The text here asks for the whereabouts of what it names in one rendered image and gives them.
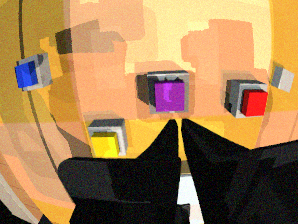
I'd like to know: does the blue button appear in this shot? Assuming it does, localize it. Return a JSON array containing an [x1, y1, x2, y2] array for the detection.
[[15, 52, 53, 92]]

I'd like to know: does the yellow button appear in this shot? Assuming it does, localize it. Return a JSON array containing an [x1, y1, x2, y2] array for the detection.
[[88, 119, 129, 157]]

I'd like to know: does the red button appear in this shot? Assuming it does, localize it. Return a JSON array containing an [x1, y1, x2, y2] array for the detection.
[[227, 79, 269, 119]]

